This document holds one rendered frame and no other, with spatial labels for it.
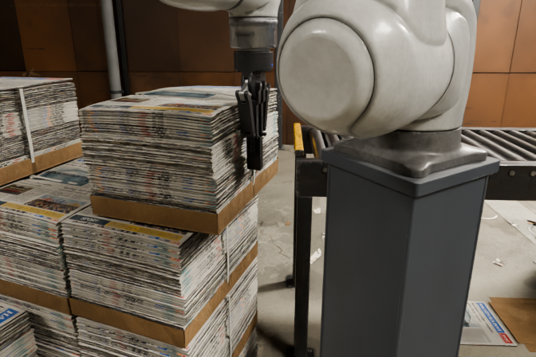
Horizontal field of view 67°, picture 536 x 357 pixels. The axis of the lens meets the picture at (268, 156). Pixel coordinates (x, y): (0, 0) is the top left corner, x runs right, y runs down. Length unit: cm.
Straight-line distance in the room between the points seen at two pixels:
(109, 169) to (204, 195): 20
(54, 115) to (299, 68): 96
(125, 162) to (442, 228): 57
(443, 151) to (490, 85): 426
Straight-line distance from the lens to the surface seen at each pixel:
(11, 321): 110
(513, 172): 148
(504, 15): 489
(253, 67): 76
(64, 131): 131
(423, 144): 63
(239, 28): 75
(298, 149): 137
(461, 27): 61
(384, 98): 39
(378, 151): 64
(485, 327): 207
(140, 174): 80
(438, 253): 71
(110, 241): 86
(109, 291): 92
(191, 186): 75
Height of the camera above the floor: 119
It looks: 17 degrees down
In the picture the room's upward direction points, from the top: straight up
